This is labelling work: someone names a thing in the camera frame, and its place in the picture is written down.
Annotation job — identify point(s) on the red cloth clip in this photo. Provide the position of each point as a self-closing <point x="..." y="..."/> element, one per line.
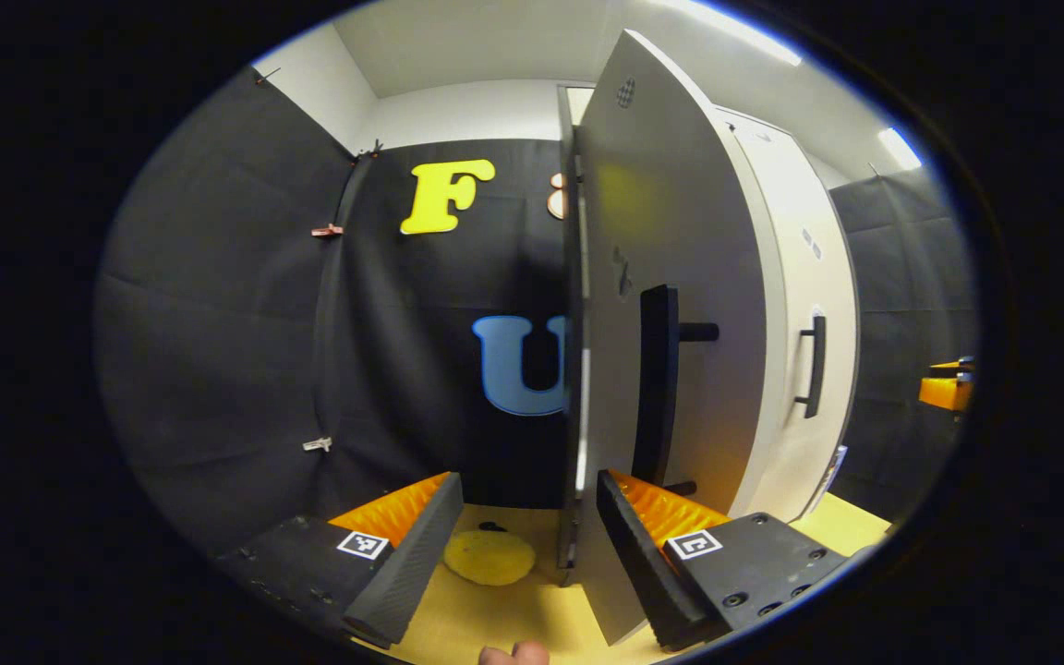
<point x="327" y="230"/>

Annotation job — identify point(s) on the ceiling light panel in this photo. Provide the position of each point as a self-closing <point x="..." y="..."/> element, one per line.
<point x="744" y="32"/>
<point x="900" y="148"/>

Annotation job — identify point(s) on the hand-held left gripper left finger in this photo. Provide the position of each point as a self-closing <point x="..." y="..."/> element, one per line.
<point x="412" y="563"/>

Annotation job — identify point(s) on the small black object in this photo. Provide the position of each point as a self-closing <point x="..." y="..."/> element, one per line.
<point x="493" y="526"/>

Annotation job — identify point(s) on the black backdrop cloth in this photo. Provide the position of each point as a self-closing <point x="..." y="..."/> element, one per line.
<point x="218" y="323"/>

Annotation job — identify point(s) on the black cloth clip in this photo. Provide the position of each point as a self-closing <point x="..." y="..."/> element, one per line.
<point x="371" y="149"/>
<point x="267" y="75"/>

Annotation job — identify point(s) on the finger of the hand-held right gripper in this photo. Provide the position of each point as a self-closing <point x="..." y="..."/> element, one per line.
<point x="952" y="367"/>
<point x="943" y="394"/>

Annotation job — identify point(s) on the grey cabinet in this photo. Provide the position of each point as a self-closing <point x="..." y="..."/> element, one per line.
<point x="569" y="277"/>

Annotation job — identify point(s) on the grey cabinet door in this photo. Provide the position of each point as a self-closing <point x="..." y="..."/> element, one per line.
<point x="800" y="277"/>
<point x="680" y="185"/>

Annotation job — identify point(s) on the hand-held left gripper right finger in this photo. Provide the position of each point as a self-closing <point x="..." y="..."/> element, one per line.
<point x="643" y="563"/>

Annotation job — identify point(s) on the yellow round pad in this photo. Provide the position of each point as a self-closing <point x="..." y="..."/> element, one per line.
<point x="490" y="559"/>

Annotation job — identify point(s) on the silver cloth clip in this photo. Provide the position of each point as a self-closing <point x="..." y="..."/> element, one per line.
<point x="317" y="444"/>

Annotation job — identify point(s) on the beige cabinet drawer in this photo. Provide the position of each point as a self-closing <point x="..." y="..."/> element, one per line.
<point x="754" y="134"/>

